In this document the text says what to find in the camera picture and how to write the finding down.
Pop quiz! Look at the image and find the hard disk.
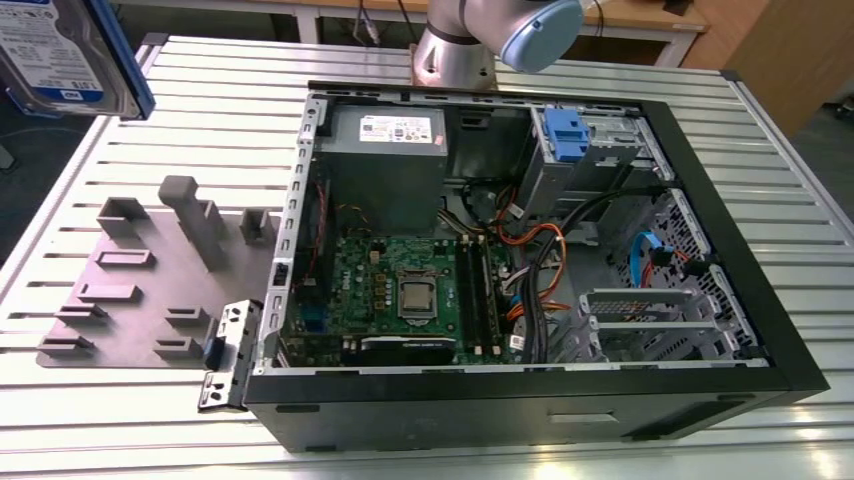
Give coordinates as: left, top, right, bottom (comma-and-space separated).
0, 0, 158, 122

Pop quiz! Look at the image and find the metal disk bay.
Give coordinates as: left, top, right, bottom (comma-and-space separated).
576, 287, 768, 364

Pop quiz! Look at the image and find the green motherboard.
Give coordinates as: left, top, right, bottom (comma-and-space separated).
280, 234, 521, 367

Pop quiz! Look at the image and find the silver CPU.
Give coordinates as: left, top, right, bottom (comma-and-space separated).
398, 279, 436, 309

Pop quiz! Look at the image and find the grey power supply unit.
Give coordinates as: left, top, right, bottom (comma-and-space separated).
312, 104, 449, 239

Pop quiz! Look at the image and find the black RAM slot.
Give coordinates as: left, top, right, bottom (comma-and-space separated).
476, 237, 505, 357
457, 235, 487, 357

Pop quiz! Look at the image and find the CPU socket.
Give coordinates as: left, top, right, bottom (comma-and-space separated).
392, 267, 447, 324

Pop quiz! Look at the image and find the metal drive cage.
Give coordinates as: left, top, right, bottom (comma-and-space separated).
516, 103, 672, 224

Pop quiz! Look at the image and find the black graphics card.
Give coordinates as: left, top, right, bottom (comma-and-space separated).
337, 333, 460, 367

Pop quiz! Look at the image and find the blue plastic drive latch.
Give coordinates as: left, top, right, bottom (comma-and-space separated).
541, 106, 593, 164

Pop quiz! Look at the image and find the black PC case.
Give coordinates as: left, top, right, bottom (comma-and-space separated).
242, 79, 832, 454

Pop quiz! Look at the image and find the grey parts rack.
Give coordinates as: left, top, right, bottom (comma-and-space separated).
36, 174, 285, 372

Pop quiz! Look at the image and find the wooden desk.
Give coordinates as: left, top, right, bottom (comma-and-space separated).
579, 0, 709, 69

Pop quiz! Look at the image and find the brown wooden cabinet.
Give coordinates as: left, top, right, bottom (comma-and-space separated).
683, 0, 854, 136

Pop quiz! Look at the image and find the orange power wire bundle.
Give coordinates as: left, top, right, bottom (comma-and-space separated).
496, 222, 569, 321

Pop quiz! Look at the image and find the black cable bundle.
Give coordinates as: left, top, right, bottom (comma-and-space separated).
517, 187, 668, 364

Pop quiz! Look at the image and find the blue data wire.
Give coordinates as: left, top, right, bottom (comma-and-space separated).
627, 228, 669, 292

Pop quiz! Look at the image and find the silver card retention bracket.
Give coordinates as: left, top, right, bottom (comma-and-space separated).
196, 298, 265, 414

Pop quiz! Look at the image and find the red black power wire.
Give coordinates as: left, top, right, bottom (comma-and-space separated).
656, 247, 712, 277

